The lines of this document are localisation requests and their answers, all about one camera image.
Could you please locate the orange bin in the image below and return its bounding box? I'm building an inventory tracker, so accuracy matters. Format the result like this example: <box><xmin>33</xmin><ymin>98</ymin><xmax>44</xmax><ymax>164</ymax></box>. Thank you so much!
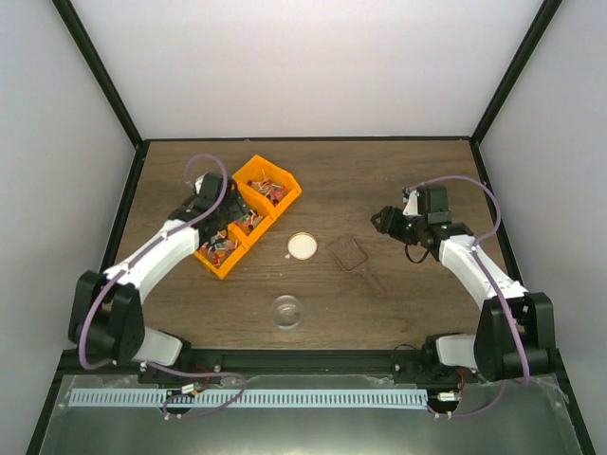
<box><xmin>193</xmin><ymin>224</ymin><xmax>249</xmax><ymax>280</ymax></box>
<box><xmin>232</xmin><ymin>155</ymin><xmax>303</xmax><ymax>220</ymax></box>
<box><xmin>229</xmin><ymin>209</ymin><xmax>274</xmax><ymax>247</ymax></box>

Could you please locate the brown plastic scoop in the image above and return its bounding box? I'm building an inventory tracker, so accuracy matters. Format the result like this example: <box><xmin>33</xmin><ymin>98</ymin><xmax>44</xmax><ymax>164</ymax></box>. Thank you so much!
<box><xmin>326</xmin><ymin>234</ymin><xmax>386</xmax><ymax>297</ymax></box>

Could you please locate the clear plastic jar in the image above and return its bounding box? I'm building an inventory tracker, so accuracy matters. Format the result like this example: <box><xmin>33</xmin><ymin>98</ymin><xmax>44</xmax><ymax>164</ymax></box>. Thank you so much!
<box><xmin>270</xmin><ymin>295</ymin><xmax>304</xmax><ymax>330</ymax></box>

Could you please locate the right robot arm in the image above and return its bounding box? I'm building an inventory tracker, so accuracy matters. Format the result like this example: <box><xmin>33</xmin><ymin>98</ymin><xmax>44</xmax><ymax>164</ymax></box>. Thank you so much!
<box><xmin>371</xmin><ymin>185</ymin><xmax>557</xmax><ymax>382</ymax></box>

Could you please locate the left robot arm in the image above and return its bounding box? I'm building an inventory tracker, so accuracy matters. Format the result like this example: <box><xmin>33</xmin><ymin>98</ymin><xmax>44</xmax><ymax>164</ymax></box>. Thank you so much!
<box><xmin>68</xmin><ymin>172</ymin><xmax>248</xmax><ymax>383</ymax></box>

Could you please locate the gold jar lid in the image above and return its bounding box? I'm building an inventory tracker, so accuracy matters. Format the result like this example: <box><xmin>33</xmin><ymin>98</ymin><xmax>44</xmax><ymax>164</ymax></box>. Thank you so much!
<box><xmin>286</xmin><ymin>232</ymin><xmax>318</xmax><ymax>261</ymax></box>

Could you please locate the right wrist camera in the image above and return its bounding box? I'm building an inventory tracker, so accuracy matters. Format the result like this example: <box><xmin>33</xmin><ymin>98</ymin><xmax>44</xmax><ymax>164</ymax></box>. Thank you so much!
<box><xmin>403</xmin><ymin>188</ymin><xmax>420</xmax><ymax>216</ymax></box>

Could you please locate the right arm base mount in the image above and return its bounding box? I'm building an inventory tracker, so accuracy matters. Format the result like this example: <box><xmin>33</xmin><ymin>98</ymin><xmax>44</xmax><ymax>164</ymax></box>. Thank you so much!
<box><xmin>390</xmin><ymin>343</ymin><xmax>475</xmax><ymax>389</ymax></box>

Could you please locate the black aluminium frame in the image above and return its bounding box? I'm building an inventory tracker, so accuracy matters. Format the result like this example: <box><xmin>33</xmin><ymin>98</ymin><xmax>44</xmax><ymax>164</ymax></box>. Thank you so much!
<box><xmin>27</xmin><ymin>0</ymin><xmax>595</xmax><ymax>455</ymax></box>

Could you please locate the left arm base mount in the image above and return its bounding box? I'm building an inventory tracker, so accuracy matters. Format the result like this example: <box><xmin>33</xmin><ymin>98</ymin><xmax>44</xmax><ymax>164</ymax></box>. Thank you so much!
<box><xmin>138</xmin><ymin>354</ymin><xmax>221</xmax><ymax>386</ymax></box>

